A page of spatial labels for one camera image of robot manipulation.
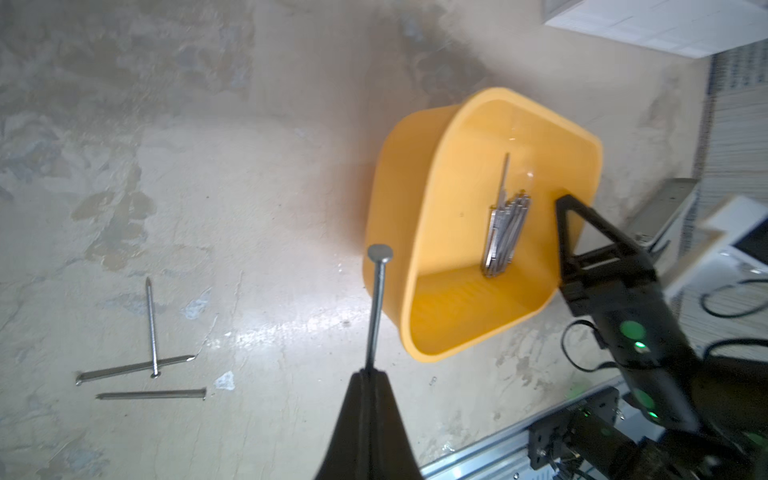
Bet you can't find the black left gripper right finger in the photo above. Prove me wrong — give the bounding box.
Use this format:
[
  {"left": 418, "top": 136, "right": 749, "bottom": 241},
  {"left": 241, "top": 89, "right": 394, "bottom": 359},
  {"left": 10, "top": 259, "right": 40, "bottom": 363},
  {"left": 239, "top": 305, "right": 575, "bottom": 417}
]
[{"left": 371, "top": 370, "right": 423, "bottom": 480}]

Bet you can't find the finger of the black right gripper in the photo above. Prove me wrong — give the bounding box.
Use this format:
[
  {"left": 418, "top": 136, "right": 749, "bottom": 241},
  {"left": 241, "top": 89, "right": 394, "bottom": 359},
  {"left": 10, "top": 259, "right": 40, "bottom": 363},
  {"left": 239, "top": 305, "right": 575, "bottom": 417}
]
[{"left": 555, "top": 195, "right": 642, "bottom": 264}]

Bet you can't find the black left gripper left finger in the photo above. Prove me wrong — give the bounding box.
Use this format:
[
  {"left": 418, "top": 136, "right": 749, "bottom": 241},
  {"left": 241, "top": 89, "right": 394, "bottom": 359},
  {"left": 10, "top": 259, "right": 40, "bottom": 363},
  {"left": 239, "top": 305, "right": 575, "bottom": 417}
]
[{"left": 315, "top": 370, "right": 371, "bottom": 479}]

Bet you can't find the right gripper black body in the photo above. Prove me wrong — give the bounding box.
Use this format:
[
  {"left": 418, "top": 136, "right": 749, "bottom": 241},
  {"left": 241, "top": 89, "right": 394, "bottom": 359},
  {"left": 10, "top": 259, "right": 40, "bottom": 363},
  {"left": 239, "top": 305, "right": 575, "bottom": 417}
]
[{"left": 560, "top": 248, "right": 702, "bottom": 432}]

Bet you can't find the steel nail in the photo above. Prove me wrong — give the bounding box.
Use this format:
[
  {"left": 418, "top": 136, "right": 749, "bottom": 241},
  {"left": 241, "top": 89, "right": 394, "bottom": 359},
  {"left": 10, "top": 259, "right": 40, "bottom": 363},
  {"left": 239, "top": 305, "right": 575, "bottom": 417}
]
[
  {"left": 145, "top": 277, "right": 160, "bottom": 379},
  {"left": 481, "top": 153, "right": 532, "bottom": 278},
  {"left": 95, "top": 388, "right": 207, "bottom": 400},
  {"left": 75, "top": 355, "right": 196, "bottom": 386},
  {"left": 365, "top": 244, "right": 393, "bottom": 372}
]

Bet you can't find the yellow plastic storage box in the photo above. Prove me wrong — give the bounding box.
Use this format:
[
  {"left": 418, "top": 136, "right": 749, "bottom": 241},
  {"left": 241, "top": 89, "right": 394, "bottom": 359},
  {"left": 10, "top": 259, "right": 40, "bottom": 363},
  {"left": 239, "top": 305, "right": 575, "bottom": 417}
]
[{"left": 365, "top": 88, "right": 603, "bottom": 362}]

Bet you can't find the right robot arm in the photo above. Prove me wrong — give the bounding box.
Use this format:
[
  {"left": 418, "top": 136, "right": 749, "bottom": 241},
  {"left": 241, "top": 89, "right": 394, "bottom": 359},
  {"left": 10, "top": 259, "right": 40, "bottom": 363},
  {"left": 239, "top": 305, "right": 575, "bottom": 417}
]
[{"left": 529, "top": 195, "right": 767, "bottom": 479}]

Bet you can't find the white file organizer box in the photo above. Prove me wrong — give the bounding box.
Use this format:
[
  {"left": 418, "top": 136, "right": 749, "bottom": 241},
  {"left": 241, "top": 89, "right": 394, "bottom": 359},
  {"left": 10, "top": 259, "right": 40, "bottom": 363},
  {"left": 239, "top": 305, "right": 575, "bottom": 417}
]
[{"left": 541, "top": 0, "right": 767, "bottom": 59}]

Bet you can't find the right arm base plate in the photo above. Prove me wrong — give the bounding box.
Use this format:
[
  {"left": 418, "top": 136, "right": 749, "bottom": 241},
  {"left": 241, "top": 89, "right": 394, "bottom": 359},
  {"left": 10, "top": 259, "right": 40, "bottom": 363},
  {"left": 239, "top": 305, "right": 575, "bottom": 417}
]
[{"left": 528, "top": 387, "right": 638, "bottom": 479}]

